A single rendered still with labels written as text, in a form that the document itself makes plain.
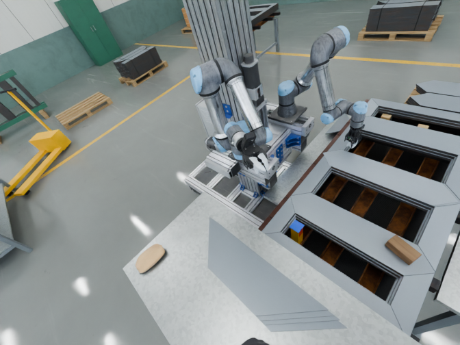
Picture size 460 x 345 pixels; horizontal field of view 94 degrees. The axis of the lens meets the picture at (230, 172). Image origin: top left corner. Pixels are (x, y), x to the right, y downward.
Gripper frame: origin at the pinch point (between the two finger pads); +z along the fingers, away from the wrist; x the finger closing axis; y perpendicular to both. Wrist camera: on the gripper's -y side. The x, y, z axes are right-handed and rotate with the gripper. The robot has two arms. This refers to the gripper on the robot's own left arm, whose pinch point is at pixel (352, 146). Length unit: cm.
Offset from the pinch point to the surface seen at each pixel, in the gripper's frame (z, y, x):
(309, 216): 1, 66, 5
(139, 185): 87, 113, -231
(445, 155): 3, -20, 48
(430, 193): 1, 16, 49
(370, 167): 0.8, 12.6, 17.3
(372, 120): 0.8, -33.7, 0.6
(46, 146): 70, 180, -487
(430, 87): 2, -94, 21
